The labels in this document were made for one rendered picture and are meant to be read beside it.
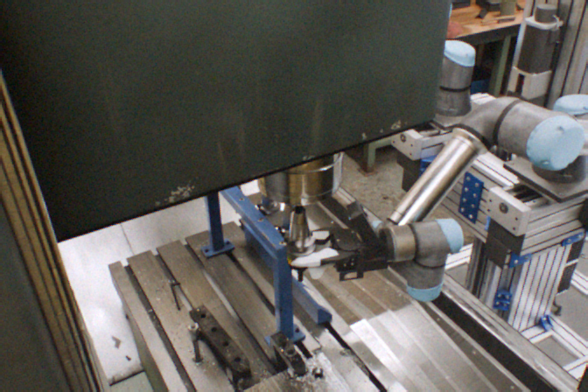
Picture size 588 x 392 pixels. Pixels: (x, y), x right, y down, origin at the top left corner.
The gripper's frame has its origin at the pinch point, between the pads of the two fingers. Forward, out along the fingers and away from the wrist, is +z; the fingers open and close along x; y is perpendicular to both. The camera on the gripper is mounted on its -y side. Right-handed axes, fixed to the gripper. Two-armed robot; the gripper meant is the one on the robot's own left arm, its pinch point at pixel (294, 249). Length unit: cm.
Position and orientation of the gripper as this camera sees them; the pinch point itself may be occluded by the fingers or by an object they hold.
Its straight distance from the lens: 115.1
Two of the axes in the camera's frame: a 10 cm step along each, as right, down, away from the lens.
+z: -9.8, 1.2, -1.7
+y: 0.1, 8.2, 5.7
